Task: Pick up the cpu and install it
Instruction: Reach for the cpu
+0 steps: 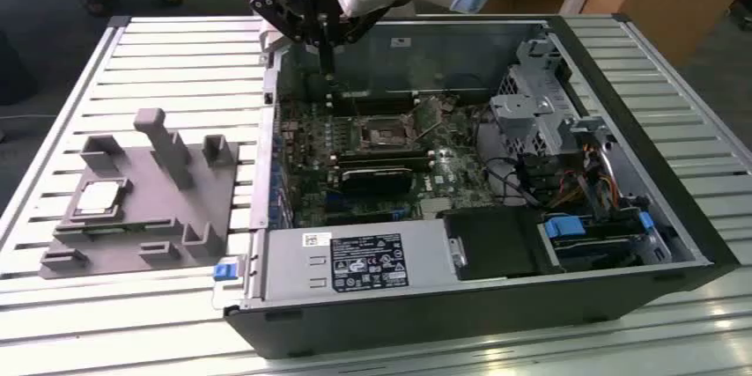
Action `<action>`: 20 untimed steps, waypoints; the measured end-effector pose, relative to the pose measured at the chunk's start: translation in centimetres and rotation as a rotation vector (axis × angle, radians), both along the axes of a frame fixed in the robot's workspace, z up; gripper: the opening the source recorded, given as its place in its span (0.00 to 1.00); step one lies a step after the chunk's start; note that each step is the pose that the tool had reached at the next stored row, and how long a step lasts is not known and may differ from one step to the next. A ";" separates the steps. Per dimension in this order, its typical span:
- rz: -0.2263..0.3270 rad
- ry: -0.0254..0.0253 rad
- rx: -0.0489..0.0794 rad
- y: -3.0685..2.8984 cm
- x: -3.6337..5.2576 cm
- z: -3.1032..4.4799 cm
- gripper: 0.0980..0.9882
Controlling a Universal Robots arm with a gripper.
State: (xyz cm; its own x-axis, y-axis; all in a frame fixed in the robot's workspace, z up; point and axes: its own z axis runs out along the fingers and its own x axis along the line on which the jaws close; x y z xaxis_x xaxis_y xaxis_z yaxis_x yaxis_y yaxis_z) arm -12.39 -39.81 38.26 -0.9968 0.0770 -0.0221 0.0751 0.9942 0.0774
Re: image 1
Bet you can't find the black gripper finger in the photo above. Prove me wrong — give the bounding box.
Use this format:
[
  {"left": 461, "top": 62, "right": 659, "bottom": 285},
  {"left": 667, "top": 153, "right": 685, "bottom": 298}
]
[
  {"left": 249, "top": 0, "right": 331, "bottom": 81},
  {"left": 327, "top": 13, "right": 381, "bottom": 81}
]

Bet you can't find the thin metal locking lever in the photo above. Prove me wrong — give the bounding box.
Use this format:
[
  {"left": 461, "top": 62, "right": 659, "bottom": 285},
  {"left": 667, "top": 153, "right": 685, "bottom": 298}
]
[{"left": 347, "top": 82, "right": 363, "bottom": 126}]

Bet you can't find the silver CPU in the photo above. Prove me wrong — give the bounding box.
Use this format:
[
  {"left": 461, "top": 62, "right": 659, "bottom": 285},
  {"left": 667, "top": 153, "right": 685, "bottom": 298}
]
[{"left": 76, "top": 182, "right": 125, "bottom": 214}]

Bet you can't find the CPU socket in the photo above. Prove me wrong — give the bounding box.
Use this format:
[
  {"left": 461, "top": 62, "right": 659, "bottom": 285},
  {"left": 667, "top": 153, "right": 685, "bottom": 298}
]
[{"left": 356, "top": 116, "right": 423, "bottom": 151}]

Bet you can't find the perforated metal drive cage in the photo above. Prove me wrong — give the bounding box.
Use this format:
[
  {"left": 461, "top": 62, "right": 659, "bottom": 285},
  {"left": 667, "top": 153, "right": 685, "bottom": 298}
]
[{"left": 488, "top": 37, "right": 619, "bottom": 161}]

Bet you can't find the black graphics card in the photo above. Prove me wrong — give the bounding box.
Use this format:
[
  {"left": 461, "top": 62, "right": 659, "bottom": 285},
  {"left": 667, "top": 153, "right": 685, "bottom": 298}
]
[{"left": 337, "top": 166, "right": 416, "bottom": 195}]

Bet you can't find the green motherboard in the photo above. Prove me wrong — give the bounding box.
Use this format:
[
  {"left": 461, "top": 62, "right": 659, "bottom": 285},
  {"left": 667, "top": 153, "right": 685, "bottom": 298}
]
[{"left": 272, "top": 93, "right": 512, "bottom": 230}]

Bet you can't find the silver finned heatsink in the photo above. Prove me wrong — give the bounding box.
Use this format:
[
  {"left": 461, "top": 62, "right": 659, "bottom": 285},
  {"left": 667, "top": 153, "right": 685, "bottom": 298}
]
[{"left": 420, "top": 197, "right": 459, "bottom": 220}]

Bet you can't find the grey parts rack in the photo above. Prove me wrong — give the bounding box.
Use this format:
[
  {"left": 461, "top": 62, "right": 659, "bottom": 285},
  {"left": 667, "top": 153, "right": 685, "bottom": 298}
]
[{"left": 37, "top": 107, "right": 243, "bottom": 281}]

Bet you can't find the silver power supply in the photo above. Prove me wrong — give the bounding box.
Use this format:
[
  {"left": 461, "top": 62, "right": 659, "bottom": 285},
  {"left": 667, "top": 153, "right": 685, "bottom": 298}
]
[{"left": 257, "top": 220, "right": 465, "bottom": 306}]

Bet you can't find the hard disk in blue carrier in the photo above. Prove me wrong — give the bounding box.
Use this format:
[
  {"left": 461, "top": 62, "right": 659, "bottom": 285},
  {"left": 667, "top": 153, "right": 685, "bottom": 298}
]
[{"left": 537, "top": 212, "right": 648, "bottom": 274}]

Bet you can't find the blue case latch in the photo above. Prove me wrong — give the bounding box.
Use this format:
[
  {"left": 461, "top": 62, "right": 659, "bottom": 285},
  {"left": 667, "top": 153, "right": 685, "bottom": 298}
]
[{"left": 212, "top": 255, "right": 243, "bottom": 283}]

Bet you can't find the black open PC case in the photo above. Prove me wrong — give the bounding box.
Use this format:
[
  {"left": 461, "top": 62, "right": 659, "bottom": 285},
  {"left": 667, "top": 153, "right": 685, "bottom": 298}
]
[{"left": 223, "top": 12, "right": 741, "bottom": 360}]

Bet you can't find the orange yellow wire bundle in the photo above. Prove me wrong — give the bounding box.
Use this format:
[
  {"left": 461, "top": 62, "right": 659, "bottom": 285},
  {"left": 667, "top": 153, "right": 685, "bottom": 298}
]
[{"left": 551, "top": 142, "right": 624, "bottom": 212}]

